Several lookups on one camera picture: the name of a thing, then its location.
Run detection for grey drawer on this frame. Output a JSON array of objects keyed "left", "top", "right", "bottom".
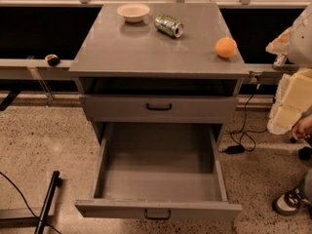
[
  {"left": 75, "top": 123, "right": 242, "bottom": 221},
  {"left": 80, "top": 95, "right": 238, "bottom": 123}
]

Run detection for small black round object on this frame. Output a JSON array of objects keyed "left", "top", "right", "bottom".
[{"left": 45, "top": 54, "right": 60, "bottom": 66}]

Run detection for clear glass bottle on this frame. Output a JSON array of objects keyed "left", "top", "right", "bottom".
[{"left": 272, "top": 54, "right": 288, "bottom": 70}]

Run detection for black power adapter with cable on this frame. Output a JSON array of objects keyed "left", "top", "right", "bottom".
[{"left": 223, "top": 85, "right": 267, "bottom": 154}]

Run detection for white ceramic bowl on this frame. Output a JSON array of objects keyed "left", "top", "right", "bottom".
[{"left": 117, "top": 4, "right": 150, "bottom": 23}]

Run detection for grey white sneaker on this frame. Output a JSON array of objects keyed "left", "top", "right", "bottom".
[{"left": 272, "top": 188, "right": 312, "bottom": 216}]

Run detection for black metal floor stand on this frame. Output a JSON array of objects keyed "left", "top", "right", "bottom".
[{"left": 0, "top": 171, "right": 62, "bottom": 234}]

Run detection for grey metal rail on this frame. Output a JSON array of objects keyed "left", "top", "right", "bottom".
[{"left": 0, "top": 58, "right": 298, "bottom": 84}]

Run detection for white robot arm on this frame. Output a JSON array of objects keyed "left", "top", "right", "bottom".
[{"left": 265, "top": 4, "right": 312, "bottom": 135}]

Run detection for person's hand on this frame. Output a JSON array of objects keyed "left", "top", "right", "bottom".
[{"left": 292, "top": 115, "right": 312, "bottom": 140}]

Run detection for grey drawer cabinet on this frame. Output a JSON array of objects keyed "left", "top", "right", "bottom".
[{"left": 69, "top": 3, "right": 248, "bottom": 139}]

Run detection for orange fruit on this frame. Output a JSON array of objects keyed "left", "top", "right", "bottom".
[{"left": 215, "top": 37, "right": 237, "bottom": 59}]

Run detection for green soda can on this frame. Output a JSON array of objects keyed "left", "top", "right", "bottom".
[{"left": 154, "top": 14, "right": 183, "bottom": 38}]

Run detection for black floor cable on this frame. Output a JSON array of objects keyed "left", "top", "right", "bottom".
[{"left": 0, "top": 171, "right": 62, "bottom": 234}]

